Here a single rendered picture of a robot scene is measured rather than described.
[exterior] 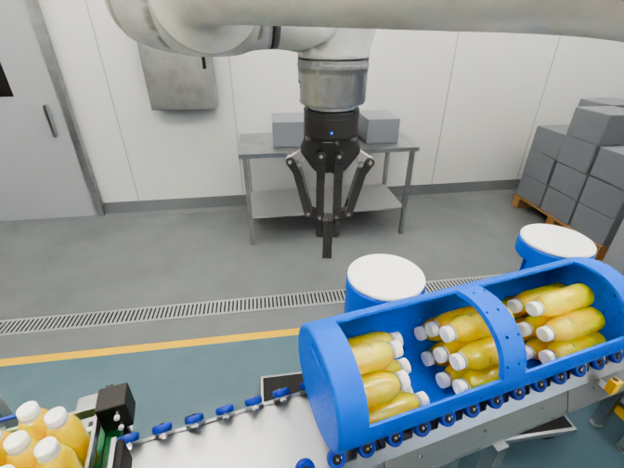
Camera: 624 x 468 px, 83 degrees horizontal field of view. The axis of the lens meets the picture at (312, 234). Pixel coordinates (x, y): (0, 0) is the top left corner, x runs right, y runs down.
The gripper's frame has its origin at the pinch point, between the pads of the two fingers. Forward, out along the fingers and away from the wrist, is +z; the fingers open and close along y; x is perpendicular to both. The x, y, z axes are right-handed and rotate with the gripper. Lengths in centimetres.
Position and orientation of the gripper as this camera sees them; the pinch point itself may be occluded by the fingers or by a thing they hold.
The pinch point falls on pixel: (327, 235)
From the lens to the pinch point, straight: 58.0
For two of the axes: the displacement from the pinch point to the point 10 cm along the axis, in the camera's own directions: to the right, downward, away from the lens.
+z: -0.1, 8.6, 5.1
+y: -10.0, -0.2, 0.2
